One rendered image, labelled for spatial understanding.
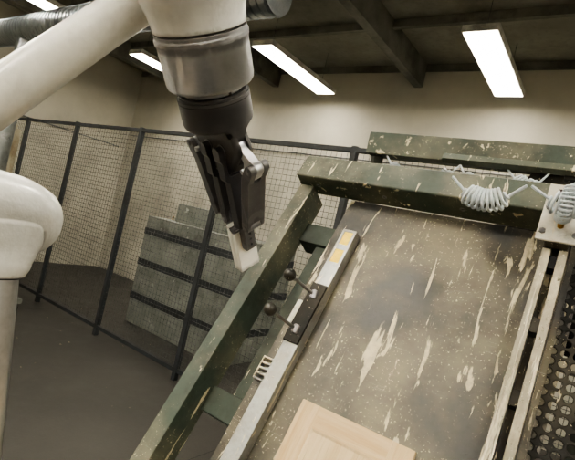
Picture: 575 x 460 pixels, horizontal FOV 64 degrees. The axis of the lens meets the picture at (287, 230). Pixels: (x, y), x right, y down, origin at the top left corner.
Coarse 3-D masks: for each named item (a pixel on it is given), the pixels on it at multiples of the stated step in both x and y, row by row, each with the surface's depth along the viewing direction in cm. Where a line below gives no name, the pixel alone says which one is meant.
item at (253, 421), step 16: (352, 240) 147; (320, 272) 143; (336, 272) 142; (320, 304) 137; (304, 336) 133; (288, 352) 130; (272, 368) 129; (288, 368) 129; (272, 384) 126; (256, 400) 125; (272, 400) 125; (256, 416) 122; (240, 432) 121; (256, 432) 121; (240, 448) 118
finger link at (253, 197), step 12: (252, 168) 46; (264, 168) 47; (252, 180) 47; (264, 180) 49; (252, 192) 49; (264, 192) 50; (252, 204) 50; (264, 204) 52; (252, 216) 52; (264, 216) 53
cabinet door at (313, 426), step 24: (312, 408) 120; (288, 432) 118; (312, 432) 116; (336, 432) 114; (360, 432) 112; (288, 456) 115; (312, 456) 113; (336, 456) 111; (360, 456) 109; (384, 456) 107; (408, 456) 105
